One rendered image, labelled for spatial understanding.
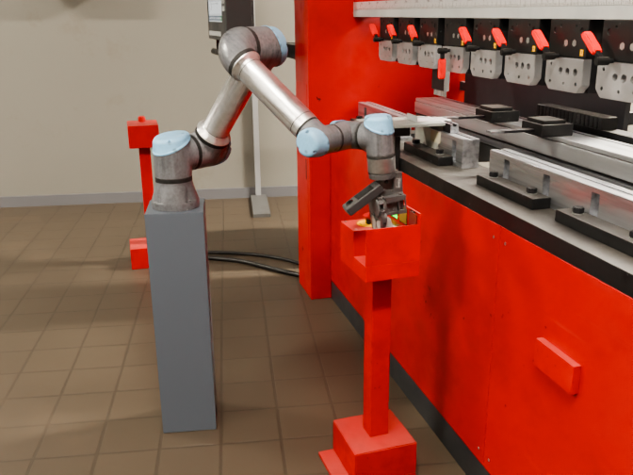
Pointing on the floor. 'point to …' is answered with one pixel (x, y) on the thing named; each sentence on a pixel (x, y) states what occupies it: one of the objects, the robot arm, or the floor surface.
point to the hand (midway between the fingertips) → (379, 243)
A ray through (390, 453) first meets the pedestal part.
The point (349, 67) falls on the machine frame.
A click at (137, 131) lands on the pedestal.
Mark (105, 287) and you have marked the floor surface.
